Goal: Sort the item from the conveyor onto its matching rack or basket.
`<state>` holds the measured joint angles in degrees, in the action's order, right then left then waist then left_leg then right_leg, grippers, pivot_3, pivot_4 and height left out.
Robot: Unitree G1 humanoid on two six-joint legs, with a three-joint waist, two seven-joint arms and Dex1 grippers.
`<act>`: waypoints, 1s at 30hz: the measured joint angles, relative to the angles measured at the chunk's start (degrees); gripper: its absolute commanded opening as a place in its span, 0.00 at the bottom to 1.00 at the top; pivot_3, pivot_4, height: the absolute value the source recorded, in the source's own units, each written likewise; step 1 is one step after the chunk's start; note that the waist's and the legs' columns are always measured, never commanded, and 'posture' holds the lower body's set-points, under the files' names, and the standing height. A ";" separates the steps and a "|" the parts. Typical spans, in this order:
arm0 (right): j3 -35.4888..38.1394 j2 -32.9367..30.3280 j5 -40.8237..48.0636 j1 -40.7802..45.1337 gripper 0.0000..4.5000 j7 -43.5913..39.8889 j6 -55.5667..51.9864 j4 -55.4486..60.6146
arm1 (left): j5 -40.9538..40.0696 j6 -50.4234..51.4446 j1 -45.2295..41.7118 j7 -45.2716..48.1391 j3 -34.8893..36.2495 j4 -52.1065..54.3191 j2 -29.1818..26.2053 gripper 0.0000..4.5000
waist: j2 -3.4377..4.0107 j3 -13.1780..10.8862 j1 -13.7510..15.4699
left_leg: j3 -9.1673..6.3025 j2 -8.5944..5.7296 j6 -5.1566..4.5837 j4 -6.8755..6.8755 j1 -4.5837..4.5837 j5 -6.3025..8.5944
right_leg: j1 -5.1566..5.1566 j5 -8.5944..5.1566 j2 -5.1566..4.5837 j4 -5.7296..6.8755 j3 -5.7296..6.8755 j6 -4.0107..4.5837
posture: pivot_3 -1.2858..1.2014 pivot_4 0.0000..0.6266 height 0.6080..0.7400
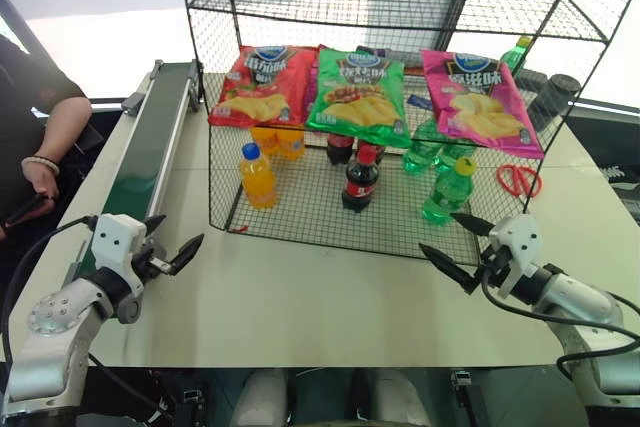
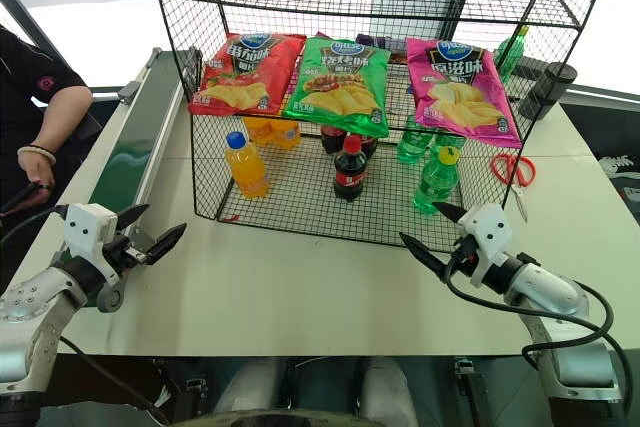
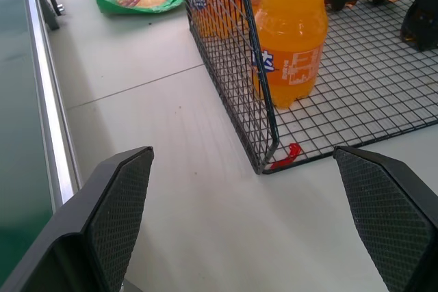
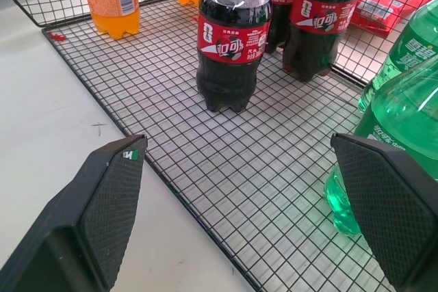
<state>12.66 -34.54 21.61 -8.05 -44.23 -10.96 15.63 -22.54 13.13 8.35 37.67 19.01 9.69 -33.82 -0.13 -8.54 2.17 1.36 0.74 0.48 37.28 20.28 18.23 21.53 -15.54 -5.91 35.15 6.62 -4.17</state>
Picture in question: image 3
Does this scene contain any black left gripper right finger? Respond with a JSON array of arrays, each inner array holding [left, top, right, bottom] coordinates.
[[333, 145, 438, 292]]

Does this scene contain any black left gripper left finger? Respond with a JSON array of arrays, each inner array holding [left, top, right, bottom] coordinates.
[[0, 146, 155, 292]]

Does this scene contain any green conveyor belt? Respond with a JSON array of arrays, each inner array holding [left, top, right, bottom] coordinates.
[[0, 0, 55, 282]]

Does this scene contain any red zip tie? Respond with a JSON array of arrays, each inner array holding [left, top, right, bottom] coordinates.
[[270, 142, 302, 171]]

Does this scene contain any black wire basket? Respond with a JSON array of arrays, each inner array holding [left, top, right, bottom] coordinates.
[[177, 0, 438, 175]]

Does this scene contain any silver conveyor side rail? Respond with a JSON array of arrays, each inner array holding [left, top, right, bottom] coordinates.
[[19, 0, 83, 209]]

